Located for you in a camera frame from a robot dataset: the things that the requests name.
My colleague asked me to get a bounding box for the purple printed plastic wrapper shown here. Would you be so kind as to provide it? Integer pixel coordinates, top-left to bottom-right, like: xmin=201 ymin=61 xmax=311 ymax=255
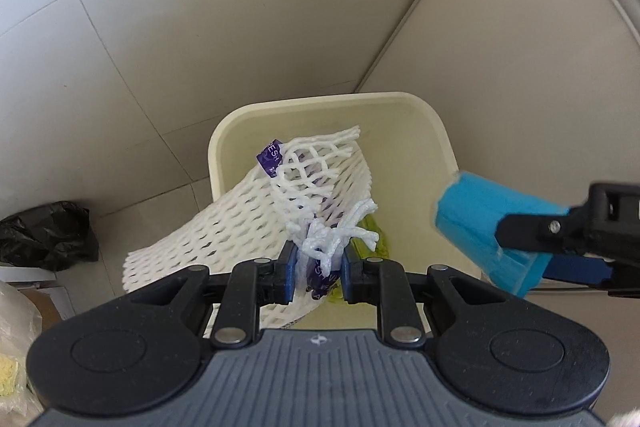
xmin=299 ymin=254 xmax=346 ymax=305

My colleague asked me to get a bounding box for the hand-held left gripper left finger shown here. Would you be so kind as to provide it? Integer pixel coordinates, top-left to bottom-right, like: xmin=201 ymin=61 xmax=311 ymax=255
xmin=107 ymin=241 xmax=297 ymax=349

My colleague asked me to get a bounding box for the blue plastic cup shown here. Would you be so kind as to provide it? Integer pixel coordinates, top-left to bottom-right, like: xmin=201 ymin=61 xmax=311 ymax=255
xmin=434 ymin=171 xmax=571 ymax=299

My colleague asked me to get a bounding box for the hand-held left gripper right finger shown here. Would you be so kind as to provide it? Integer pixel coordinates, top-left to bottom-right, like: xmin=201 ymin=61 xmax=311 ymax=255
xmin=341 ymin=251 xmax=526 ymax=349

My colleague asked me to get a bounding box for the large white foam net sheet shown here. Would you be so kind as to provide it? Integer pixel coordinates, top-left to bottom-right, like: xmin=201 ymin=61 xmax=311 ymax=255
xmin=121 ymin=142 xmax=376 ymax=329

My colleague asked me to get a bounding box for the clear plastic bag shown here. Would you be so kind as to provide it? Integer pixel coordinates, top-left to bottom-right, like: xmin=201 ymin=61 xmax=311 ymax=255
xmin=0 ymin=279 xmax=48 ymax=427

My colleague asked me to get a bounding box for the black plastic bag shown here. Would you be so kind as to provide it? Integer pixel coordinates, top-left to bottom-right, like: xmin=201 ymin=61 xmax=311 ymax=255
xmin=0 ymin=201 xmax=99 ymax=273

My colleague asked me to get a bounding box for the purple sticker label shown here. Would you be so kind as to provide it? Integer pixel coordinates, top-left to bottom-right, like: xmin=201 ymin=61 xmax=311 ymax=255
xmin=256 ymin=138 xmax=286 ymax=180

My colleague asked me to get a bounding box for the brown cardboard box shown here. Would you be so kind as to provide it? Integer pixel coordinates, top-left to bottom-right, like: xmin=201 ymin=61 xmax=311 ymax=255
xmin=20 ymin=284 xmax=76 ymax=323

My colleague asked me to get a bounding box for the yellow-green plastic wrapper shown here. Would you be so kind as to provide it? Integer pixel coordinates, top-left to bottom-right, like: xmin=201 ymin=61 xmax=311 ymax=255
xmin=342 ymin=213 xmax=392 ymax=305

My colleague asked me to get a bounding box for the small torn white foam net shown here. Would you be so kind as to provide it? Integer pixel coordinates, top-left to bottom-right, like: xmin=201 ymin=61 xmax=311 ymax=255
xmin=269 ymin=123 xmax=378 ymax=270

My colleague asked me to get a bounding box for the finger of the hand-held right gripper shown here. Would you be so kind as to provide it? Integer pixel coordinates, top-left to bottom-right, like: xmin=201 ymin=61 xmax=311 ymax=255
xmin=495 ymin=182 xmax=640 ymax=255
xmin=542 ymin=254 xmax=640 ymax=295

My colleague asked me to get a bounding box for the cream plastic trash bin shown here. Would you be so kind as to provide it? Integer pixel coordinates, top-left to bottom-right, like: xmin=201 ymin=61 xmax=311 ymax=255
xmin=206 ymin=92 xmax=483 ymax=333

